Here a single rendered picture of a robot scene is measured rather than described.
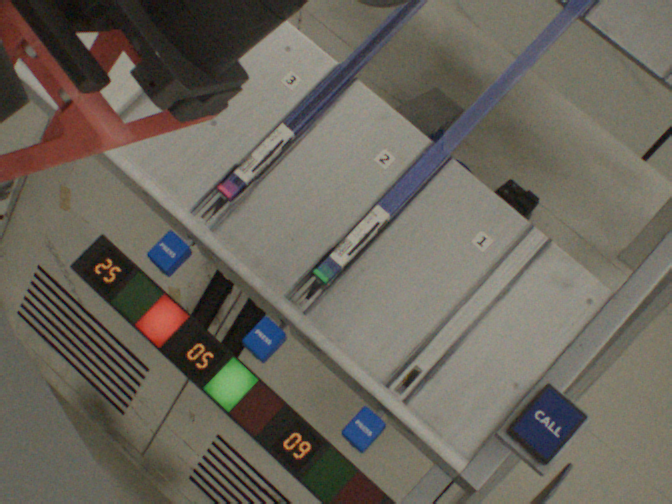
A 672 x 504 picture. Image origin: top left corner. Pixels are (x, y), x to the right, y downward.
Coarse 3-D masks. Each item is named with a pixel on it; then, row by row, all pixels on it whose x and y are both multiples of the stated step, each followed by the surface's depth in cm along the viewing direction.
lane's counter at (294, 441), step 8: (296, 424) 93; (288, 432) 93; (296, 432) 93; (304, 432) 93; (280, 440) 93; (288, 440) 93; (296, 440) 93; (304, 440) 93; (312, 440) 93; (320, 440) 93; (272, 448) 92; (280, 448) 92; (288, 448) 92; (296, 448) 92; (304, 448) 92; (312, 448) 92; (288, 456) 92; (296, 456) 92; (304, 456) 92; (296, 464) 92; (304, 464) 92
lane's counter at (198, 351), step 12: (204, 336) 95; (192, 348) 95; (204, 348) 95; (216, 348) 95; (180, 360) 94; (192, 360) 94; (204, 360) 94; (216, 360) 94; (192, 372) 94; (204, 372) 94
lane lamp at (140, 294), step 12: (144, 276) 96; (132, 288) 96; (144, 288) 96; (156, 288) 96; (120, 300) 96; (132, 300) 96; (144, 300) 96; (156, 300) 96; (132, 312) 96; (144, 312) 96
